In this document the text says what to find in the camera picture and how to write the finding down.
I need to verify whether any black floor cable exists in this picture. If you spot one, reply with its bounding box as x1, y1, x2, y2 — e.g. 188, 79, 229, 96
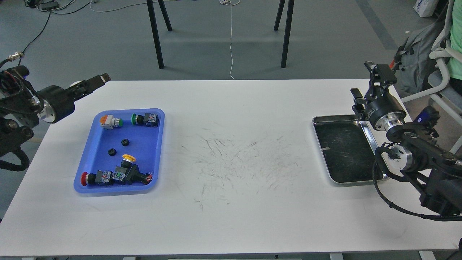
0, 0, 91, 88

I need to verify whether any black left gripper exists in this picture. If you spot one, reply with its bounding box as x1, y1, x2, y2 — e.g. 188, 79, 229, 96
38, 73, 111, 124

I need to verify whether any blue plastic tray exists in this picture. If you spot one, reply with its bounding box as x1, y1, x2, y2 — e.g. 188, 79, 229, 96
74, 108, 165, 194

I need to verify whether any green push button switch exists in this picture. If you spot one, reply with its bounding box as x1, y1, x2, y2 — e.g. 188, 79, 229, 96
131, 113, 160, 128

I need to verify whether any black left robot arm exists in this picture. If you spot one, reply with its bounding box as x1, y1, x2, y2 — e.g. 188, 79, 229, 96
0, 65, 111, 172

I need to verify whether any orange white push button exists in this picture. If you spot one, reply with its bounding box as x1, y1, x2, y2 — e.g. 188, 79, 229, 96
99, 115, 123, 130

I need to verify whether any white hanging cord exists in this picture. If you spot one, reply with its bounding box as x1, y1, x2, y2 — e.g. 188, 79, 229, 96
219, 0, 241, 80

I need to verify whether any metal tray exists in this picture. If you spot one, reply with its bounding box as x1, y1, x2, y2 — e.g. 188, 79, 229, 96
312, 114, 378, 187

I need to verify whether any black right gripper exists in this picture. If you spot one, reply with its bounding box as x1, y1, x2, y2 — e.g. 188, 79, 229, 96
351, 61, 406, 131

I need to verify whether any yellow push button switch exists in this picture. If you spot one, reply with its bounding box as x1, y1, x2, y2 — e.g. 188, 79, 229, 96
110, 154, 153, 185

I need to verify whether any grey backpack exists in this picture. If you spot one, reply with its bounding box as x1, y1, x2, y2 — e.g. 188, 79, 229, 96
391, 21, 445, 95

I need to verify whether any black table leg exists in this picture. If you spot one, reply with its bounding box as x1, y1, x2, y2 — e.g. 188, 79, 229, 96
274, 0, 295, 69
146, 0, 172, 69

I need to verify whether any white chair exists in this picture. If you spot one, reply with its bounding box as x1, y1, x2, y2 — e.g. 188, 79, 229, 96
401, 0, 462, 156

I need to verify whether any person in green shirt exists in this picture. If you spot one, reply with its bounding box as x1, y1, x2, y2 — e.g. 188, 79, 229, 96
447, 0, 462, 95

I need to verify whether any black right table leg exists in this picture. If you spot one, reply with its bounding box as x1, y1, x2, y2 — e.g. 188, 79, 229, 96
274, 0, 295, 69

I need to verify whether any red push button switch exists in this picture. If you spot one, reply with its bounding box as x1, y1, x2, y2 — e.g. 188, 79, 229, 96
80, 170, 113, 186

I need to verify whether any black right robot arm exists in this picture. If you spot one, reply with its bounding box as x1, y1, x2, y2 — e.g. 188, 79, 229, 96
351, 61, 462, 221

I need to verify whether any black left table leg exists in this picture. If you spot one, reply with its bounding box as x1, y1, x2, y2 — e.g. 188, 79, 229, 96
146, 0, 172, 69

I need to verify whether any white cardboard box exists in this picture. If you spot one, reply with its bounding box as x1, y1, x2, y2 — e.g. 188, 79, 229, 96
413, 0, 439, 18

